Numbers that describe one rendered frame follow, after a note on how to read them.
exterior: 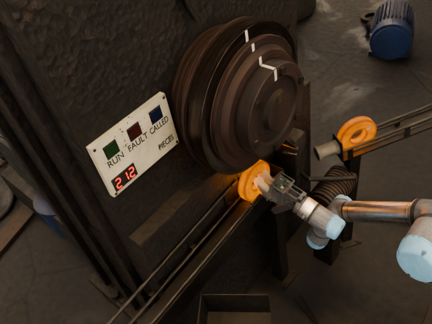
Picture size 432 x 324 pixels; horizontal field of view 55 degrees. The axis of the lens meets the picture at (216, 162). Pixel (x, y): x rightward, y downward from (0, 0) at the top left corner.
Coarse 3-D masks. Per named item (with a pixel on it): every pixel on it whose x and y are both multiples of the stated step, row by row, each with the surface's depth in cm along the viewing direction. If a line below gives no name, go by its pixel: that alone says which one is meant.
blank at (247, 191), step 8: (248, 168) 147; (256, 168) 148; (264, 168) 152; (240, 176) 147; (248, 176) 146; (240, 184) 147; (248, 184) 147; (240, 192) 149; (248, 192) 149; (256, 192) 154; (248, 200) 151
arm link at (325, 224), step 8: (320, 208) 138; (312, 216) 137; (320, 216) 136; (328, 216) 136; (336, 216) 137; (312, 224) 139; (320, 224) 136; (328, 224) 135; (336, 224) 135; (344, 224) 135; (320, 232) 139; (328, 232) 136; (336, 232) 134
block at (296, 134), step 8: (288, 136) 158; (296, 136) 157; (304, 136) 159; (296, 144) 157; (304, 144) 162; (280, 152) 165; (296, 152) 160; (304, 152) 165; (280, 160) 168; (288, 160) 165; (296, 160) 162; (304, 160) 168; (288, 168) 168; (296, 168) 166; (304, 168) 171; (296, 176) 169
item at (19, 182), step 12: (0, 144) 215; (12, 156) 214; (12, 168) 259; (24, 168) 213; (12, 180) 251; (24, 180) 236; (24, 192) 242; (36, 192) 240; (60, 228) 229; (72, 240) 229
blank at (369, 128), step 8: (352, 120) 161; (360, 120) 160; (368, 120) 161; (344, 128) 162; (352, 128) 161; (360, 128) 162; (368, 128) 164; (376, 128) 165; (344, 136) 163; (360, 136) 169; (368, 136) 167; (344, 144) 166; (352, 144) 167
